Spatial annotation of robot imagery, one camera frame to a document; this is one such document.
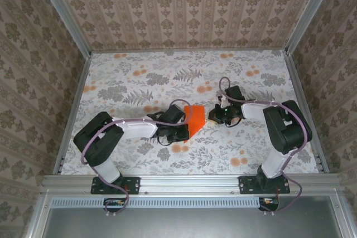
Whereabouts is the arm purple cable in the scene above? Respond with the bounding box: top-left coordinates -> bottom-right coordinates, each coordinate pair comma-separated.
80,98 -> 196,218
218,76 -> 313,217

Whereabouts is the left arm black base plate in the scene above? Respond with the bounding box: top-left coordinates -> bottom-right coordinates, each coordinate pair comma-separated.
90,176 -> 141,196

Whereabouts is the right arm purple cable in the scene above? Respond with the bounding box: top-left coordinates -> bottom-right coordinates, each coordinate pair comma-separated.
218,76 -> 313,217

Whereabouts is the orange square paper sheet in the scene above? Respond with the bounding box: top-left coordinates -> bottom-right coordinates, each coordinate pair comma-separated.
184,105 -> 207,140

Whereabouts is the aluminium side rail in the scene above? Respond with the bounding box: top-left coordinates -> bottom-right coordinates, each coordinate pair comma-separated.
52,52 -> 93,176
286,51 -> 330,174

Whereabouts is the floral patterned table cover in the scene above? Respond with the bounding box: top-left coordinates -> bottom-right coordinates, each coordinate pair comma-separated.
60,50 -> 321,176

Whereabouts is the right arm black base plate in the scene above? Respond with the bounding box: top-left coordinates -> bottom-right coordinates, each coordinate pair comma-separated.
239,175 -> 291,195

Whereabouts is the aluminium mounting rail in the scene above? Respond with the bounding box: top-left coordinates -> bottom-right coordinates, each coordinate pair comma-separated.
41,173 -> 341,194

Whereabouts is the aluminium frame post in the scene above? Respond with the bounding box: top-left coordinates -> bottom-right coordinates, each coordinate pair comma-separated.
284,0 -> 340,55
31,0 -> 93,56

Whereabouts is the grey metal panel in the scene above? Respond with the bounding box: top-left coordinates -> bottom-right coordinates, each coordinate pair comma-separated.
25,196 -> 357,238

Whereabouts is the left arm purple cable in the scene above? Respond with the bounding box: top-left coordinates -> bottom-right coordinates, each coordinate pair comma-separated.
80,98 -> 196,218

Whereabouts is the slotted grey cable duct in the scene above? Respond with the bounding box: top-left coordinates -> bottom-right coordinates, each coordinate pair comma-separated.
51,197 -> 264,208

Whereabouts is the black connector board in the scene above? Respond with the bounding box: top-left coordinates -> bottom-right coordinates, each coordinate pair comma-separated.
258,196 -> 280,212
103,197 -> 127,212

